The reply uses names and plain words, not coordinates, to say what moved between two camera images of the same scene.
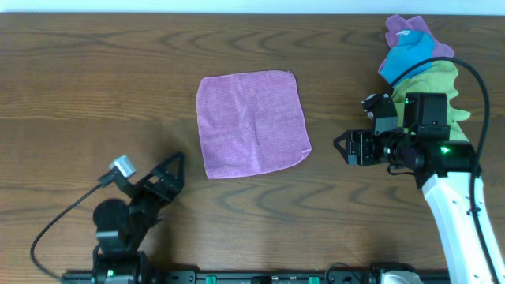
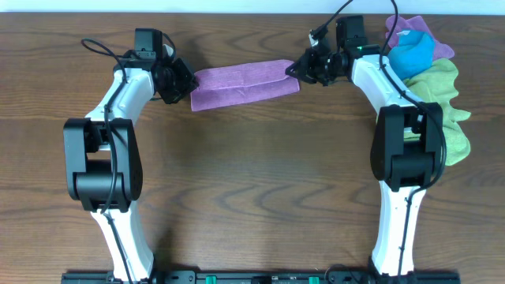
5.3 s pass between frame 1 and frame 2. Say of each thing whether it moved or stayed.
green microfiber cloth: stayed
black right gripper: moved
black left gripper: moved
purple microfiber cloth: moved
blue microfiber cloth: stayed
